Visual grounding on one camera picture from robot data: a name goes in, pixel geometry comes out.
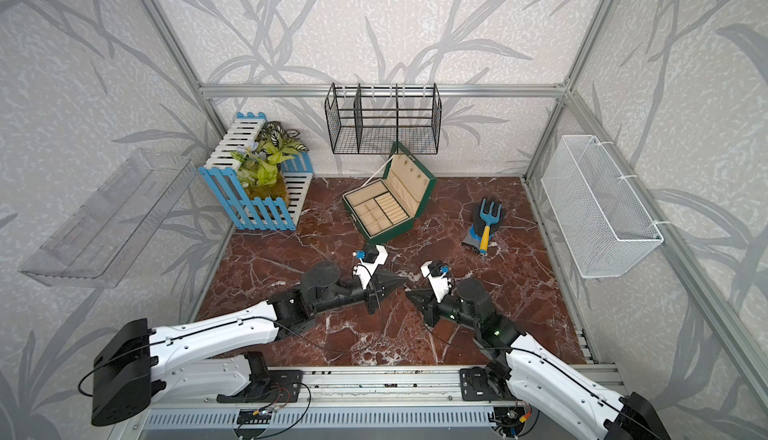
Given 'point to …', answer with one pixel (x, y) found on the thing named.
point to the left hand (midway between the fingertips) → (404, 282)
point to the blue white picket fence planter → (220, 169)
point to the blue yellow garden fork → (488, 220)
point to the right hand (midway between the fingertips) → (408, 292)
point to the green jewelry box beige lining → (391, 205)
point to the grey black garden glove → (472, 238)
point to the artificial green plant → (259, 162)
